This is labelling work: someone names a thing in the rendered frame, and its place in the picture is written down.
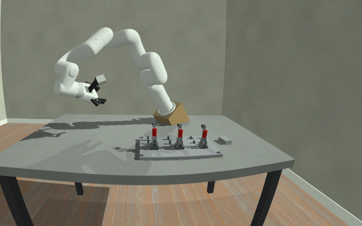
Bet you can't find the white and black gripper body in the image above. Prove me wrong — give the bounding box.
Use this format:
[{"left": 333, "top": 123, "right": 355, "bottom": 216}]
[{"left": 79, "top": 83, "right": 98, "bottom": 104}]

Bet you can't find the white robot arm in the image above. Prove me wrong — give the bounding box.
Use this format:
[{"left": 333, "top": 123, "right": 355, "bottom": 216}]
[{"left": 53, "top": 27, "right": 175, "bottom": 116}]

